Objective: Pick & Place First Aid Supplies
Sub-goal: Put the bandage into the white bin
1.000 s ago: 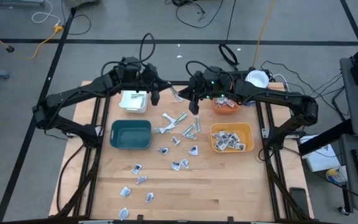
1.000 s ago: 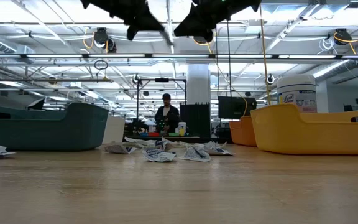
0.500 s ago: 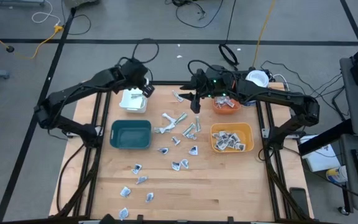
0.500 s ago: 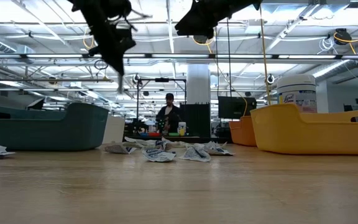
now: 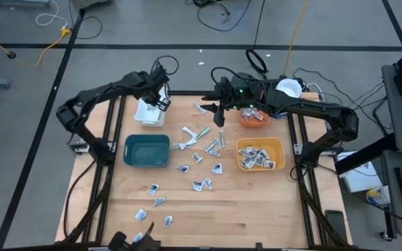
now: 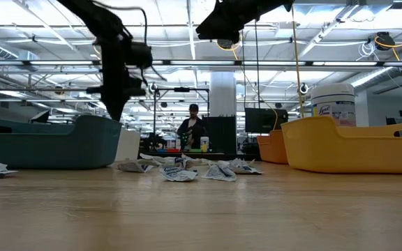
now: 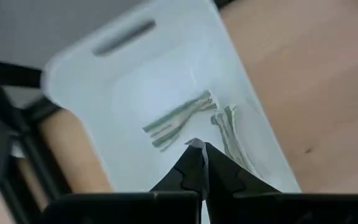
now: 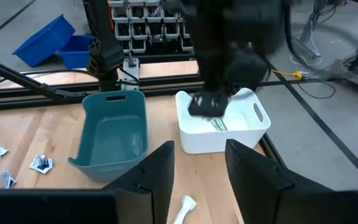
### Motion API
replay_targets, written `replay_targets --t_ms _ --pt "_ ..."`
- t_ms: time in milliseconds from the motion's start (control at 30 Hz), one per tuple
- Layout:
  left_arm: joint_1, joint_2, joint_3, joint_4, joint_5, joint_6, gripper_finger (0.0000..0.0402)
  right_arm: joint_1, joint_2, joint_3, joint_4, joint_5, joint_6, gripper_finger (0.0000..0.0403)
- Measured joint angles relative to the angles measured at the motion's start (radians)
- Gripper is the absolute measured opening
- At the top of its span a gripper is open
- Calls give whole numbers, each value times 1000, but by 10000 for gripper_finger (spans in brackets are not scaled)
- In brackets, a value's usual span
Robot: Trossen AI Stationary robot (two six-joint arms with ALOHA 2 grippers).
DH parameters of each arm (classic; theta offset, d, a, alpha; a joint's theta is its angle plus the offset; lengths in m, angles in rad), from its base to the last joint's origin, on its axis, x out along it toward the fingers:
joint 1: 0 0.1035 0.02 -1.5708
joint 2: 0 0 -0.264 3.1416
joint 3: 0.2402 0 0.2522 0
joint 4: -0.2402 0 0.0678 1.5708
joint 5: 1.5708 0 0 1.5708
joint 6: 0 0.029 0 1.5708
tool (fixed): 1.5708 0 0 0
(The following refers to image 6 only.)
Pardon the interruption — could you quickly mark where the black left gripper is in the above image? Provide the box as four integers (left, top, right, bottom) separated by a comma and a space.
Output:
86, 34, 147, 122

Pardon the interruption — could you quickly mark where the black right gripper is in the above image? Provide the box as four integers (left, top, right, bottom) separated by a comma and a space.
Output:
195, 0, 295, 43

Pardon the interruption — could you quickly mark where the yellow plastic bin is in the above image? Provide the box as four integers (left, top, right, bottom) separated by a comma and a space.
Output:
280, 116, 402, 174

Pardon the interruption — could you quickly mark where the white plastic bin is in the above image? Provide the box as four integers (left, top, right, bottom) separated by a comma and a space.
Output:
114, 129, 142, 162

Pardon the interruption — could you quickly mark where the ceiling light strip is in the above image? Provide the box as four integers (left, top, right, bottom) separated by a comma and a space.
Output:
0, 59, 402, 68

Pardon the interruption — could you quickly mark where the plain white long packet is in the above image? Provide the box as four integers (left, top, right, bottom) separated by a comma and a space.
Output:
140, 153, 176, 167

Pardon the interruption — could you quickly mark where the white building column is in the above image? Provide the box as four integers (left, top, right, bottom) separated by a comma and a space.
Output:
209, 72, 237, 118

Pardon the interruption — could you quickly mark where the black angled monitor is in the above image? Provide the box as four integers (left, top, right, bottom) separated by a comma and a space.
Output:
29, 110, 51, 124

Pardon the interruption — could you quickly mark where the person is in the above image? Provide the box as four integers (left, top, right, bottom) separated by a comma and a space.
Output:
176, 103, 207, 151

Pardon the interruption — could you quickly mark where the teal plastic bin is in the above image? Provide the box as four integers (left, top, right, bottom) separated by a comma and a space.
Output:
0, 114, 123, 171

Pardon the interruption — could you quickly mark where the black cabinet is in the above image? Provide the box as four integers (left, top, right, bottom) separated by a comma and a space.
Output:
200, 116, 237, 154

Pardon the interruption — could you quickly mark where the orange plastic bin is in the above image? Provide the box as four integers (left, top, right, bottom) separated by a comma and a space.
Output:
256, 130, 289, 165

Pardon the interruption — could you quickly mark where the white disinfectant wipes canister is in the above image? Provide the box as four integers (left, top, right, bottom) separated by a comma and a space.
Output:
311, 82, 357, 127

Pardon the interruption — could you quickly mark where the black hanging cable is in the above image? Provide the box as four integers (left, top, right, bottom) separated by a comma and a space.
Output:
252, 20, 261, 109

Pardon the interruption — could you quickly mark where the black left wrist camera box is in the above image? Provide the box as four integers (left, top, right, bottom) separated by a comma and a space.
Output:
126, 40, 154, 70

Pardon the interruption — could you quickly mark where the black background frame rig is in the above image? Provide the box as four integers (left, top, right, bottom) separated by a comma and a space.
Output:
153, 87, 211, 154

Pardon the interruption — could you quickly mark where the yellow hanging cable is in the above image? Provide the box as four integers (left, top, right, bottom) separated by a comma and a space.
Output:
290, 5, 306, 119

